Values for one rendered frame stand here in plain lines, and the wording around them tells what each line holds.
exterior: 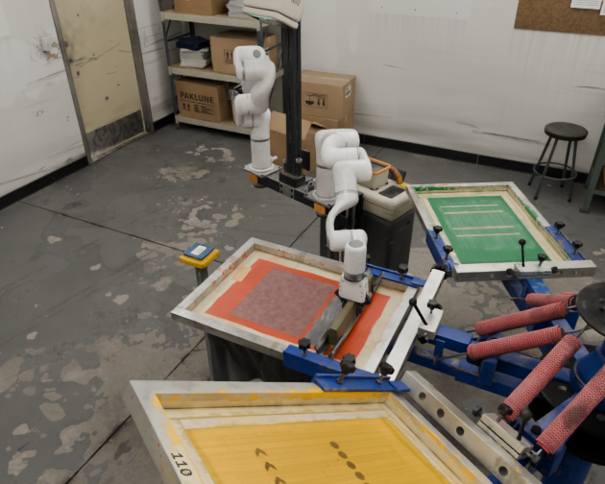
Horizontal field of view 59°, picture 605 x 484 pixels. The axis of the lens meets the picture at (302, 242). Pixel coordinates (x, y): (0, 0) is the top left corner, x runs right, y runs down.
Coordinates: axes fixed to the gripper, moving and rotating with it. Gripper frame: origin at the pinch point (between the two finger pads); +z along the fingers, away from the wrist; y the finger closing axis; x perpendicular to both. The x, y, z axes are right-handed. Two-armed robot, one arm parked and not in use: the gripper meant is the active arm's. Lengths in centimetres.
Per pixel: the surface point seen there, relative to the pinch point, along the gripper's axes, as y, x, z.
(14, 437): 157, 55, 101
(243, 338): 29.1, 29.1, 2.5
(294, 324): 18.4, 11.1, 6.0
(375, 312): -6.3, -8.4, 6.0
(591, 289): -72, -7, -29
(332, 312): 7.9, -0.4, 5.2
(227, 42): 273, -330, -2
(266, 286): 39.0, -4.0, 6.0
